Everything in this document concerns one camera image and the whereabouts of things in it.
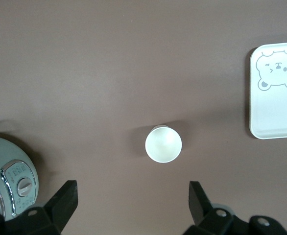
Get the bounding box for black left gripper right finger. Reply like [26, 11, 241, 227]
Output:
[182, 181, 251, 235]

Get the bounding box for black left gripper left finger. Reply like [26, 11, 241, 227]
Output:
[5, 180, 79, 235]

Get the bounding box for cream tray with bear print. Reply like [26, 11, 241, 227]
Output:
[249, 41, 287, 140]

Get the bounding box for brown table mat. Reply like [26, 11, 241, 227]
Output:
[0, 0, 287, 235]

